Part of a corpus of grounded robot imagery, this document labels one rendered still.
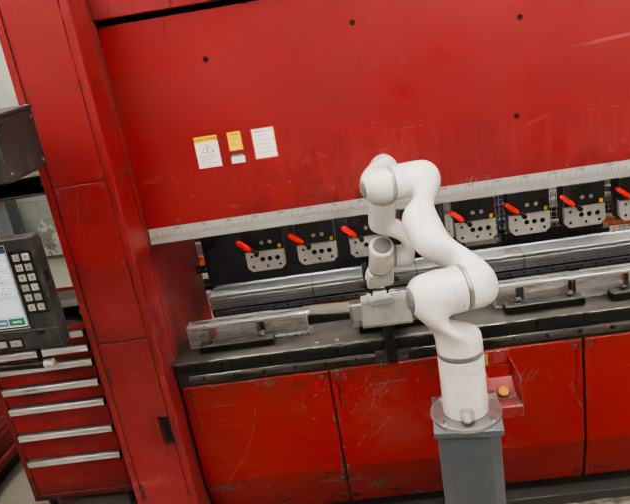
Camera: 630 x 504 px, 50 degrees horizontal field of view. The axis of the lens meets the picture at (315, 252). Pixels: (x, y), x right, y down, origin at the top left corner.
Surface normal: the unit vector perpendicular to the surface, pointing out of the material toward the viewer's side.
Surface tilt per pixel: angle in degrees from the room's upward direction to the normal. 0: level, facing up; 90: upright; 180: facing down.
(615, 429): 90
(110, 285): 90
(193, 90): 90
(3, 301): 90
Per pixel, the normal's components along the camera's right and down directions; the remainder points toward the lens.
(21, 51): -0.03, 0.34
